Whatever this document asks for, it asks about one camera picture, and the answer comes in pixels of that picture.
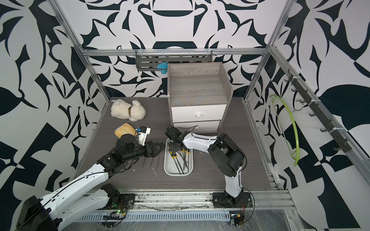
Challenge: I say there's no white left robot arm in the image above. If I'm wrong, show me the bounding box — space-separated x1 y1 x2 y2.
15 134 165 231

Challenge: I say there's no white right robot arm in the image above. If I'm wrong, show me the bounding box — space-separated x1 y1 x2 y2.
165 127 246 199

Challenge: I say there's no white storage tray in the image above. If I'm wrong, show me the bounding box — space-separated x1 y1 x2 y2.
163 139 194 177

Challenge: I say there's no yellow tissue pack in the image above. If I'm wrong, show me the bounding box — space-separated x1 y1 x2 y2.
114 123 136 138

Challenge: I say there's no grey wooden drawer cabinet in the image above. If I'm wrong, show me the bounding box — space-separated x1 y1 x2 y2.
167 62 233 133

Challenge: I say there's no white plush dog toy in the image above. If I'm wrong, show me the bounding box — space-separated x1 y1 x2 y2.
111 99 146 122

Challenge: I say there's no left controller board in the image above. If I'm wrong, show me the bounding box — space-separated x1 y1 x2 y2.
102 210 126 221

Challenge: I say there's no controller board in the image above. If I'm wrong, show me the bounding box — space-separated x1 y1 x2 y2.
102 210 126 221
229 214 245 227

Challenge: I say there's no teal cloth ball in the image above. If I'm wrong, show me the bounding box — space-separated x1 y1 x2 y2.
157 62 168 74

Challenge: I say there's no right controller board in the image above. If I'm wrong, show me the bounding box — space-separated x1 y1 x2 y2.
229 214 245 227

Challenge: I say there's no green hoop hanger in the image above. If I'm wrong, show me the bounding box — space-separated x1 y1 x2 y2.
270 94 301 167

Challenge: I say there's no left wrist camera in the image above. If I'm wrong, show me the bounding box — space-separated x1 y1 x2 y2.
136 126 151 146

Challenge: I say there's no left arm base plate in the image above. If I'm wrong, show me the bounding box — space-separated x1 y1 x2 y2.
100 193 136 210

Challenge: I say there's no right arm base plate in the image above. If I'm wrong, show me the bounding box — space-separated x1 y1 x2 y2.
212 192 253 208

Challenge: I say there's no grey wall shelf rack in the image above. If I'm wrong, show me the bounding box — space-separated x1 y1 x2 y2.
135 50 213 71

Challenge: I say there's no grey hook rail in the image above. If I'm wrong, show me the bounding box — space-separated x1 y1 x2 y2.
287 69 354 153

